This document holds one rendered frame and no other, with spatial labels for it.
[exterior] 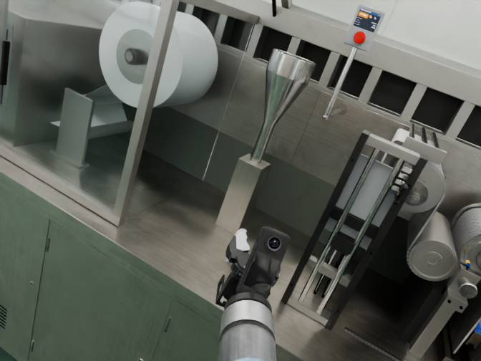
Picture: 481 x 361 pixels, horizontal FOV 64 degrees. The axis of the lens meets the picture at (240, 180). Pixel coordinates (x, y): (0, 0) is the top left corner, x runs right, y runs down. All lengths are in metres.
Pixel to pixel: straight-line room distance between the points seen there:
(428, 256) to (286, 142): 0.65
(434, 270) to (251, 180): 0.60
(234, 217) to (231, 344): 0.87
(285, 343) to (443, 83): 0.93
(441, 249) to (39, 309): 1.34
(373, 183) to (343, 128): 0.46
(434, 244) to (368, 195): 0.25
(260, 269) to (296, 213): 0.98
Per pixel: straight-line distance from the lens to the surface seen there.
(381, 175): 1.02
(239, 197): 1.32
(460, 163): 1.45
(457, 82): 1.42
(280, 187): 1.55
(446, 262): 1.20
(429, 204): 1.15
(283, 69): 1.18
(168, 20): 1.04
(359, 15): 1.11
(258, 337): 0.52
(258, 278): 0.60
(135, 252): 1.17
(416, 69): 1.42
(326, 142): 1.46
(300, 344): 1.09
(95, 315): 1.43
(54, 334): 1.64
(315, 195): 1.52
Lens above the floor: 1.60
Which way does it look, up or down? 23 degrees down
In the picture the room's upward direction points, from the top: 20 degrees clockwise
